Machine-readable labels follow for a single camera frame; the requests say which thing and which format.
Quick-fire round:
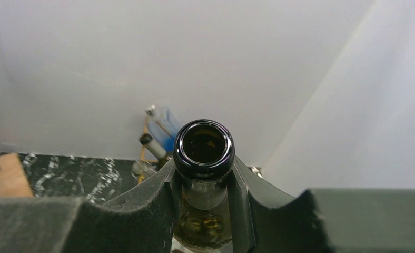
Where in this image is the wooden board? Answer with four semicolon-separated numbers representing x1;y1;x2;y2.
0;153;34;198

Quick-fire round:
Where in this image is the clear tall glass bottle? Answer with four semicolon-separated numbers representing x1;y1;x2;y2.
131;161;157;180

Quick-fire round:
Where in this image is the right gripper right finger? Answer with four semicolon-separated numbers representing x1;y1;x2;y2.
228;159;415;252

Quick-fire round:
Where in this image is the dark brown wine bottle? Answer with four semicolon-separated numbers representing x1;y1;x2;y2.
139;133;172;171

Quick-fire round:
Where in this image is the blue glass bottle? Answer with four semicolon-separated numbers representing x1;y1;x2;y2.
145;104;182;152

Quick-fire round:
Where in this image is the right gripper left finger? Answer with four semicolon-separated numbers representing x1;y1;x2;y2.
0;161;178;252

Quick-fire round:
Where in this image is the gold wire wine rack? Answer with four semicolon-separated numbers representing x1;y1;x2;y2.
137;116;157;184

